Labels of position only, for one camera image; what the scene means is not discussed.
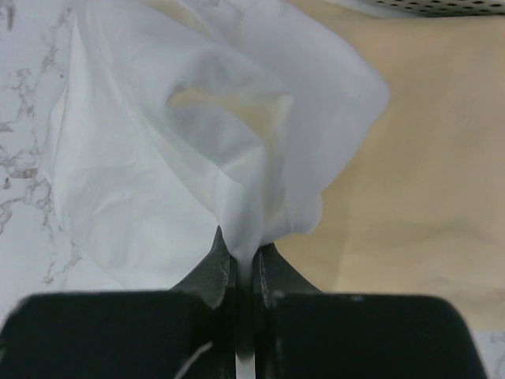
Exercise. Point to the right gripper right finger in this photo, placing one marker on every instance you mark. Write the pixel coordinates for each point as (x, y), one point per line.
(289, 319)

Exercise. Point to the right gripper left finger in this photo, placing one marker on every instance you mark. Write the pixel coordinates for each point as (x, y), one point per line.
(213, 283)

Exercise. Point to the beige t shirt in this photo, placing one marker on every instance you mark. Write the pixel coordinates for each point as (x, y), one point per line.
(420, 208)

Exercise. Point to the white printed t shirt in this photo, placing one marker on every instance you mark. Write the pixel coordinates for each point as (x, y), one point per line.
(179, 119)

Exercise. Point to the white perforated plastic basket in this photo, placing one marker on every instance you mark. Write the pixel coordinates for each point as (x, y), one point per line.
(430, 8)

